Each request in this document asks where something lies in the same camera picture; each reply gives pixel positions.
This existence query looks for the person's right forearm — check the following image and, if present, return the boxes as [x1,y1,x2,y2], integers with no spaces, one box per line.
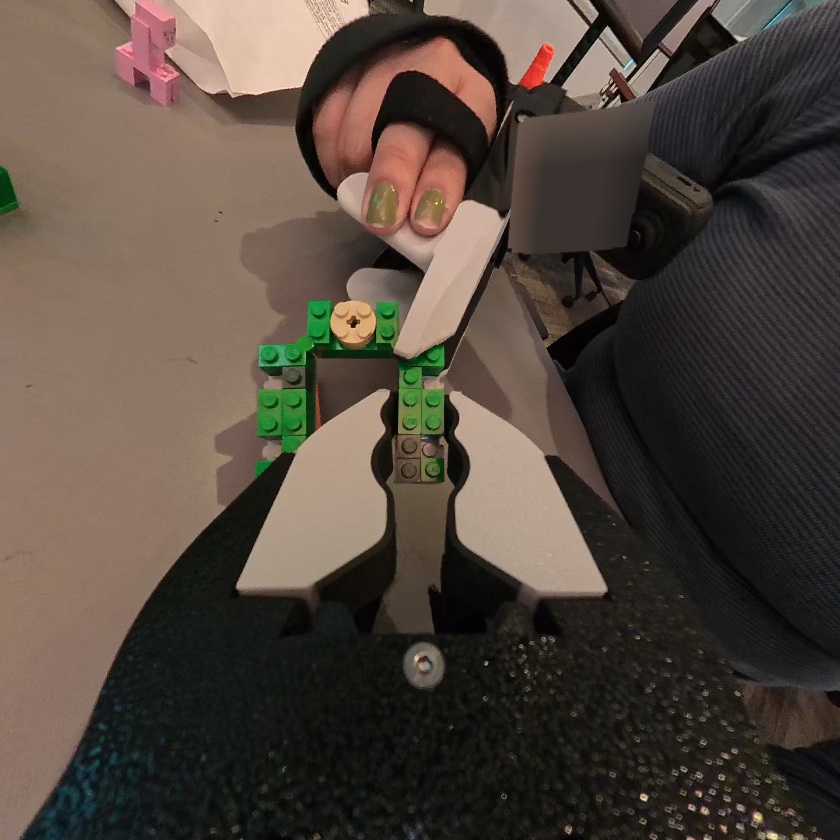
[646,0,840,217]

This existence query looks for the green brick arch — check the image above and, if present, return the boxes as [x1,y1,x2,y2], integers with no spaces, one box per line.
[255,298,450,487]

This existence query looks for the black chair wheel base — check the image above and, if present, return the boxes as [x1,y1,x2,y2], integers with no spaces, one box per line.
[558,252,627,309]

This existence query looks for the black metal frame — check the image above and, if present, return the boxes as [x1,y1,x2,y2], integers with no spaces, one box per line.
[558,0,739,109]

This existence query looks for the orange ridged plastic tip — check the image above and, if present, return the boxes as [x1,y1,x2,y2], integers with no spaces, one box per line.
[521,42,557,89]

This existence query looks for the tan round brick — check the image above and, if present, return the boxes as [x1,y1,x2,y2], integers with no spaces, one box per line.
[330,301,379,349]

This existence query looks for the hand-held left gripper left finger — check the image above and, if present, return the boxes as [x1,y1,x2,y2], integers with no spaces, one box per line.
[235,387,399,609]

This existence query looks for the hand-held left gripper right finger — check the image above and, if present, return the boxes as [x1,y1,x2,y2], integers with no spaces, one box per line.
[444,390,609,613]

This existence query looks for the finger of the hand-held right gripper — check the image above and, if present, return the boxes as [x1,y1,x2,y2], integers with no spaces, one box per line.
[392,199,511,361]

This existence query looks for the person's blue ribbed sweater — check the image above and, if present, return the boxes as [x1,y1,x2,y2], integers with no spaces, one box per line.
[548,164,840,697]

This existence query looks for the pink brick figure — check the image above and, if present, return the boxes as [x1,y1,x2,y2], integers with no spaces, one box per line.
[116,0,181,106]

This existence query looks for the person's right hand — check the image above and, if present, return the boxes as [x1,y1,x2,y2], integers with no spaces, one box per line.
[295,12,511,237]

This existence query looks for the white printed paper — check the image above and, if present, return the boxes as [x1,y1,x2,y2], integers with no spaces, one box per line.
[115,0,371,98]

